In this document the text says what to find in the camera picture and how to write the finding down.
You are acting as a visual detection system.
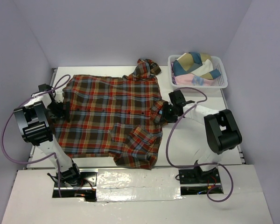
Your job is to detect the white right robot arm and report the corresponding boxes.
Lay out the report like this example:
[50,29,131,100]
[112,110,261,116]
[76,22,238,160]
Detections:
[159,88,242,182]

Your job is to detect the white foil covered board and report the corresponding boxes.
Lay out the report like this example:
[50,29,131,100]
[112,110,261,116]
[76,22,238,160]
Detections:
[96,168,182,203]

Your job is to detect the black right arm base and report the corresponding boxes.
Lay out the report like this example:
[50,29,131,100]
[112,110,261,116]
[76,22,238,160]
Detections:
[175,167,223,196]

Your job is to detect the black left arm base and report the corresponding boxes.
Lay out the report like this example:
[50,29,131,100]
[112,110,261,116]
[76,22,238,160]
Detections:
[47,168,97,202]

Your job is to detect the pink folded shirt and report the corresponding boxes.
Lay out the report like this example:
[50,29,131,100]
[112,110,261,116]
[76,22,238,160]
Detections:
[174,73,215,86]

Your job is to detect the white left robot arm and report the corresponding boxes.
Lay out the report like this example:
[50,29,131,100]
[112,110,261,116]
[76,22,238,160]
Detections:
[13,84,82,187]

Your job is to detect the white plastic laundry basket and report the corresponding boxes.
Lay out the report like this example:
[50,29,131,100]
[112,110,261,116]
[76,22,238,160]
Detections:
[168,52,228,91]

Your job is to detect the blue tan patchwork shirt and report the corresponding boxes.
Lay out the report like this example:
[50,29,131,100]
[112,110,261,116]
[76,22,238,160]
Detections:
[172,52,221,80]

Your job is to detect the red plaid long sleeve shirt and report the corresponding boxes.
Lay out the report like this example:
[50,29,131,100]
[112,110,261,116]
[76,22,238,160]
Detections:
[55,59,164,169]

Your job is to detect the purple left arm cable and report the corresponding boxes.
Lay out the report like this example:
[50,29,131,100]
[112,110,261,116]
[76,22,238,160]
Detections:
[1,74,72,196]

